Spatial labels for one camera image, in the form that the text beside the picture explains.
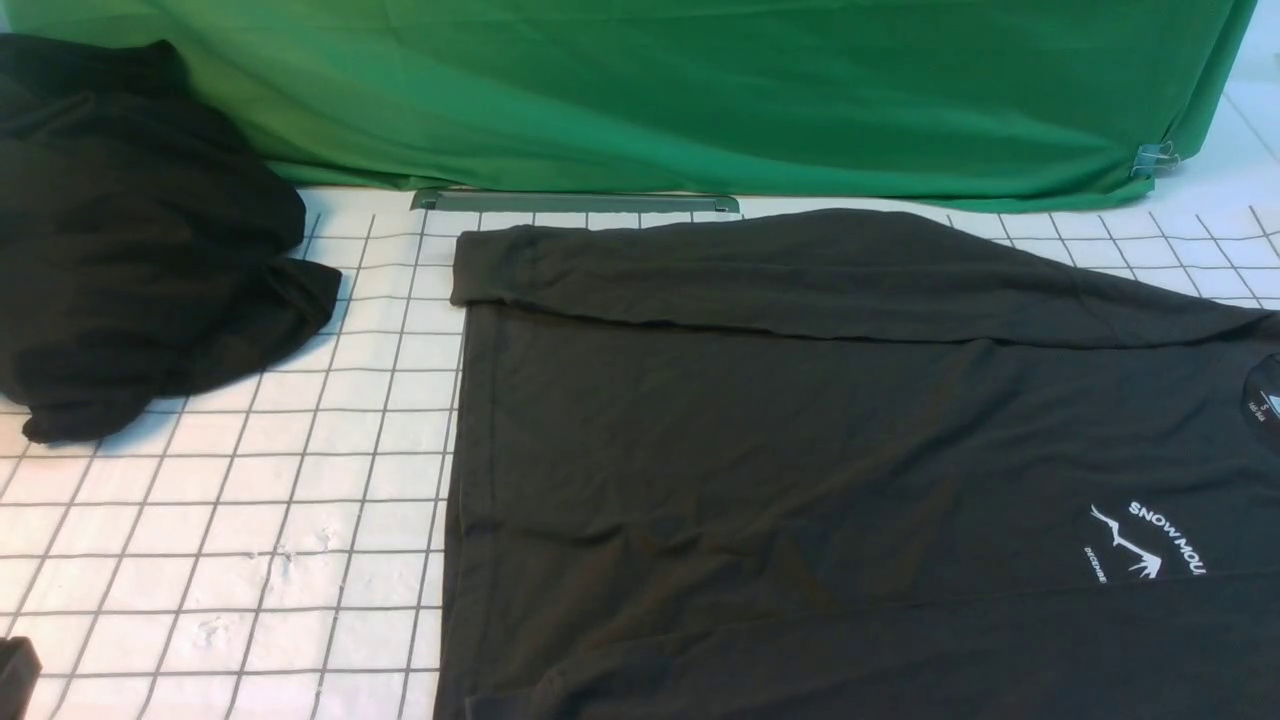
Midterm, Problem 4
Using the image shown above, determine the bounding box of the green backdrop cloth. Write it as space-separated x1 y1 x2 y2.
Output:
3 1 1256 213

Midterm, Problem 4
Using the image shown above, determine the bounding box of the gray long-sleeve top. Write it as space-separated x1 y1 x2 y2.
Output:
434 210 1279 719

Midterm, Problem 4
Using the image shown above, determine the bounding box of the white gridded table mat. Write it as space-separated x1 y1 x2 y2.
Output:
0 186 1280 720

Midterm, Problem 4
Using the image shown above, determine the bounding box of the gray metal bar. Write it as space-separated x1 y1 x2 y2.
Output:
411 190 740 214

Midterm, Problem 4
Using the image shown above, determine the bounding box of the metal binder clip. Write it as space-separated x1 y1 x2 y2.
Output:
1130 141 1181 179

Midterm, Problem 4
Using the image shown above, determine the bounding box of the black crumpled garment pile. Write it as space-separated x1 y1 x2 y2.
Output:
1 33 342 445

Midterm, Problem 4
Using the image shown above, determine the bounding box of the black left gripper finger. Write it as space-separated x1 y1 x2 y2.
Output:
0 637 44 720

